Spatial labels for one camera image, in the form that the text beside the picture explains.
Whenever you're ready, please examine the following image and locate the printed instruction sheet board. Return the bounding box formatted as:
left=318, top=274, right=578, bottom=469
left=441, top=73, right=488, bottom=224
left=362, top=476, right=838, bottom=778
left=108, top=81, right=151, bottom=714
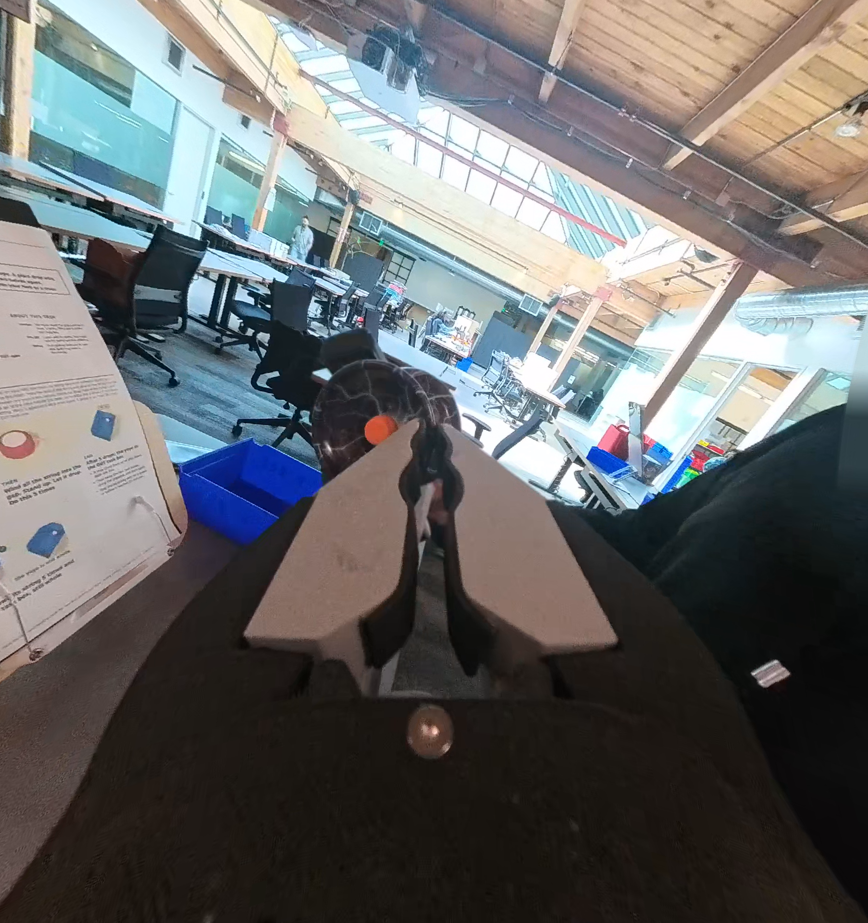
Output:
left=0, top=215, right=188, bottom=697

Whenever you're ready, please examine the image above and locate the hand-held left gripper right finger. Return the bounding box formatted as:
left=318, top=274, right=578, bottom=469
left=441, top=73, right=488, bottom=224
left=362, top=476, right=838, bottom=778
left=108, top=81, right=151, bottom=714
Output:
left=440, top=425, right=619, bottom=676

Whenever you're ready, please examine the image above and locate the ceiling projector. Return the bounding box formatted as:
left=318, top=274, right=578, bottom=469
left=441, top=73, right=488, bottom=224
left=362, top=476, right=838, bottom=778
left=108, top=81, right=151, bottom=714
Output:
left=346, top=27, right=429, bottom=125

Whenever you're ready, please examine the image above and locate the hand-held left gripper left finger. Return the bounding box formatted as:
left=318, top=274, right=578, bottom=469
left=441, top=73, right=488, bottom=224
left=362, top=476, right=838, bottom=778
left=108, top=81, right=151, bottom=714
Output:
left=245, top=422, right=422, bottom=695

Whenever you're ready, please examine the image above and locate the silver ventilation duct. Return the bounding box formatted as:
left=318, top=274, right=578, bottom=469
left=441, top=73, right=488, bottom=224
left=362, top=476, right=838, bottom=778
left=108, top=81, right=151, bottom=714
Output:
left=735, top=283, right=868, bottom=337

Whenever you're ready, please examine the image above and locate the dark blue marbled yoyo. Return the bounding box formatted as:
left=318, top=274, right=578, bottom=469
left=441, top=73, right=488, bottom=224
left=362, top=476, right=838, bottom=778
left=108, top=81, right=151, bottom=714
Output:
left=311, top=361, right=464, bottom=484

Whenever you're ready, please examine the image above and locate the grey office desk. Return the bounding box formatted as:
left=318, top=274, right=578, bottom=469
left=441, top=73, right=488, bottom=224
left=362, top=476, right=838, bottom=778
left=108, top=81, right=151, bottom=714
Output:
left=195, top=249, right=292, bottom=341

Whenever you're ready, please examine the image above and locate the blue plastic bin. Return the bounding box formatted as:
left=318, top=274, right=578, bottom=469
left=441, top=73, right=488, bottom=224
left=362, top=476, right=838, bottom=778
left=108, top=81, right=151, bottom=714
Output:
left=179, top=438, right=327, bottom=546

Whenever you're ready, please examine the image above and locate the black office chair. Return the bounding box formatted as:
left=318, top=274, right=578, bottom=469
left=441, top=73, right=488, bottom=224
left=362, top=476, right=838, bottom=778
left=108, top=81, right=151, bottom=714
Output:
left=228, top=277, right=317, bottom=349
left=232, top=321, right=328, bottom=449
left=81, top=225, right=209, bottom=388

